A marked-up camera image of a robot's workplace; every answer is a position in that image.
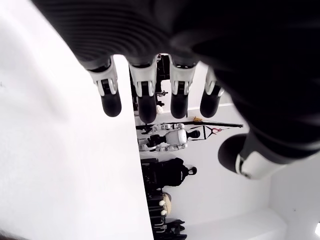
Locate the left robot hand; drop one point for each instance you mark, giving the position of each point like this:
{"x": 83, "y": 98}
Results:
{"x": 200, "y": 30}

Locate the black wheeled gantry stand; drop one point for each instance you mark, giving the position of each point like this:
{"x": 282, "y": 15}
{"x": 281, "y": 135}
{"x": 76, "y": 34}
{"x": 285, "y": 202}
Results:
{"x": 212, "y": 123}

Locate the white humanoid robot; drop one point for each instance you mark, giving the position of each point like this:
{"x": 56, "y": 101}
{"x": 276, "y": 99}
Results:
{"x": 177, "y": 136}

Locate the black humanoid robot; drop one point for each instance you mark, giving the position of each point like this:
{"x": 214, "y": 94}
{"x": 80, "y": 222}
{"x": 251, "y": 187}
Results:
{"x": 170, "y": 172}

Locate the black equipment stands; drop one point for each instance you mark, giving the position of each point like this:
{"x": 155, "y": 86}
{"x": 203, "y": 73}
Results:
{"x": 160, "y": 225}

